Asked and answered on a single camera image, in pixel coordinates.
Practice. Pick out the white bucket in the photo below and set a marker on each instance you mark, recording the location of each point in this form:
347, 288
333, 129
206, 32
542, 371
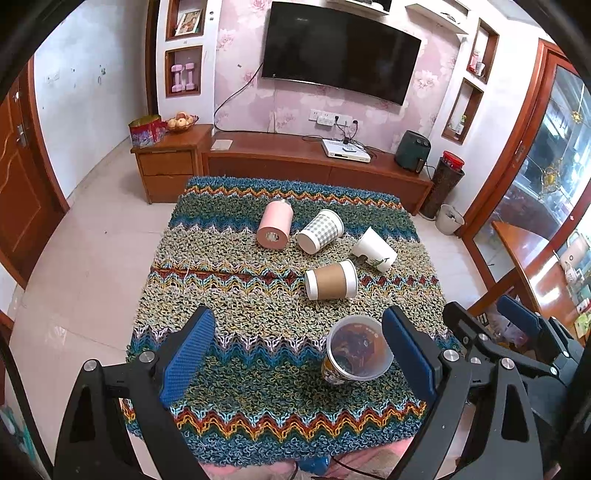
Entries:
449, 220

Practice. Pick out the dark green air fryer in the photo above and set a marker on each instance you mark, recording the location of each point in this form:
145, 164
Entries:
412, 150

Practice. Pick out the white leaf print paper cup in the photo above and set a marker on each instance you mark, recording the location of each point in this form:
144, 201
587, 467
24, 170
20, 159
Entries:
375, 249

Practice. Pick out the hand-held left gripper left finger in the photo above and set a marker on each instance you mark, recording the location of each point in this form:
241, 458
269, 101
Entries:
187, 357

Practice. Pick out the basket of fruit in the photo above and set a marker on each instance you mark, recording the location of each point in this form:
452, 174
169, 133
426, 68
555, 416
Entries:
181, 122

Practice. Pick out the checked paper cup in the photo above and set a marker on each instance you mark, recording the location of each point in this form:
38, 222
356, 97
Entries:
321, 230

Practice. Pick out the wooden side table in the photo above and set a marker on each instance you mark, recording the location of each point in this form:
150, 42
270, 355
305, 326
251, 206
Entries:
531, 258

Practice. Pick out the brown sleeve paper cup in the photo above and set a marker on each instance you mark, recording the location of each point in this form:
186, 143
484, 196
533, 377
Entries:
332, 280

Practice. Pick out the framed picture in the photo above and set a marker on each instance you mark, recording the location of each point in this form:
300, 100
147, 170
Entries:
189, 22

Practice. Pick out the colourful zigzag woven blanket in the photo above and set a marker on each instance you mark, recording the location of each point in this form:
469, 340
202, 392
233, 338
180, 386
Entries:
254, 304

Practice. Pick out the black wall television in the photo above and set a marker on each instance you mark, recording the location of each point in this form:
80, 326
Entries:
339, 46

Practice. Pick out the red printed tin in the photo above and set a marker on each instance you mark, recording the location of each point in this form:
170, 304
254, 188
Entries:
147, 131

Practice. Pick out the brown wooden door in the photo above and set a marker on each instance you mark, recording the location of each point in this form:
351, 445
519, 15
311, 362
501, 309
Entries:
23, 194

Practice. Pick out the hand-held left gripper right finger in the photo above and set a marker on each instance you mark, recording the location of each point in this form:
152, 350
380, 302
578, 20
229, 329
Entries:
408, 357

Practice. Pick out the small wooden drawer cabinet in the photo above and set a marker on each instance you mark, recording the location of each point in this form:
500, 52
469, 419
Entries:
168, 161

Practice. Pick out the pink cup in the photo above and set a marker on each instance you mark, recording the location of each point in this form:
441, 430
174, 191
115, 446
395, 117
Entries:
275, 224

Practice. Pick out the tall dark red-lidded bin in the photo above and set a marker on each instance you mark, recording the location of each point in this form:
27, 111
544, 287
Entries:
441, 187

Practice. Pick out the white set-top box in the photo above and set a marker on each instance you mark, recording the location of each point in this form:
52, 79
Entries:
345, 151

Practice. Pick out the pink dumbbell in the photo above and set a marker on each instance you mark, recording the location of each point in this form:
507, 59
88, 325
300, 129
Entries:
190, 76
177, 77

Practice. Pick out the wooden framed glass door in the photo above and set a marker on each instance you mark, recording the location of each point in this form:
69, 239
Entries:
545, 152

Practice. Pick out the clear plastic printed cup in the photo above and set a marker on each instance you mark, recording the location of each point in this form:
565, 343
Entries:
358, 348

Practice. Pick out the long wooden television cabinet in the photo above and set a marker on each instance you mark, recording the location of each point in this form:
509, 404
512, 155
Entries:
295, 164

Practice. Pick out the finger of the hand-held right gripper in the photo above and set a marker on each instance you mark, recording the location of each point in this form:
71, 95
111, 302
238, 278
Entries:
521, 316
464, 325

